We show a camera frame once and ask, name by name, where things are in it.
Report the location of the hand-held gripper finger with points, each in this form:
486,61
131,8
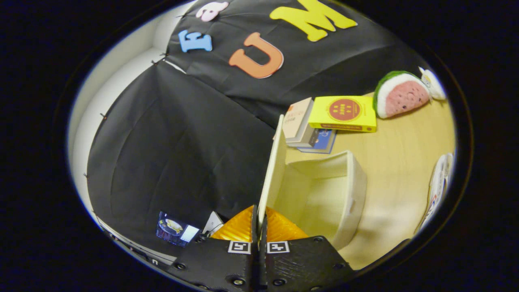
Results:
263,243
254,231

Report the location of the beige storage box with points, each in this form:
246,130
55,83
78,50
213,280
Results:
324,202

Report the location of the white shoe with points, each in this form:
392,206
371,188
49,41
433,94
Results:
440,182

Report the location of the grey book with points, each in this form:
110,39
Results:
310,138

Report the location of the blue book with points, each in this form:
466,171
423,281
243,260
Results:
326,142

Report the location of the black backdrop cloth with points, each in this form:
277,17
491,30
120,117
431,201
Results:
162,142

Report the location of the yellow book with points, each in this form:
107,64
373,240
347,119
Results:
344,111

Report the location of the watermelon slice plush toy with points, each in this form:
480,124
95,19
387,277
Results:
405,97

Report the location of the white plush toy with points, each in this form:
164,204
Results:
434,85

